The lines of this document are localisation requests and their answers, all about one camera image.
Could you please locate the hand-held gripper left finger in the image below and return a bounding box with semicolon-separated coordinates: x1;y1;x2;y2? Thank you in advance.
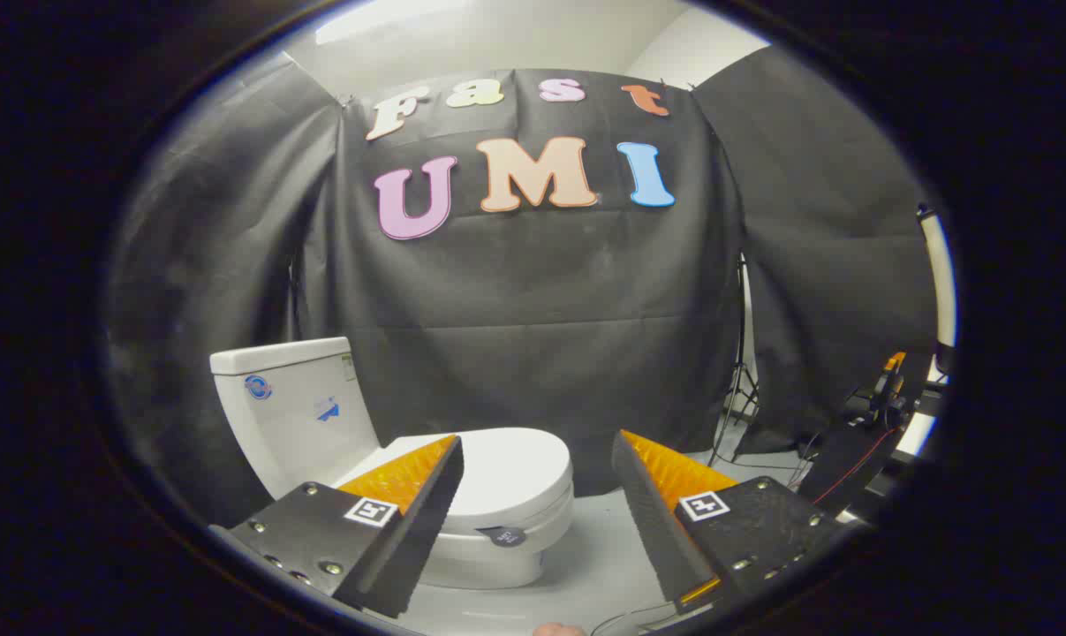
223;433;465;619

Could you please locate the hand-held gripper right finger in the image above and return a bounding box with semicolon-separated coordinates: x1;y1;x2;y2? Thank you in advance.
610;429;851;617

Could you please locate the white toilet lid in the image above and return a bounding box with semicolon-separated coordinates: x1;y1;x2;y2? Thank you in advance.
356;428;575;524

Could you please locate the white toilet seat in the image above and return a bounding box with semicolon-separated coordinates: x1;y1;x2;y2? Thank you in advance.
434;490;576;541

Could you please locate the white toilet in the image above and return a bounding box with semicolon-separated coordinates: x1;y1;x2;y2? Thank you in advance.
209;337;576;591

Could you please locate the black equipment with orange part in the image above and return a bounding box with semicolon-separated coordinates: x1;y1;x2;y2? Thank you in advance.
796;351;950;524

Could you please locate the black backdrop cloth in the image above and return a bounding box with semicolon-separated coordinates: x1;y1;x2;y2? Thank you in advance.
104;44;940;531

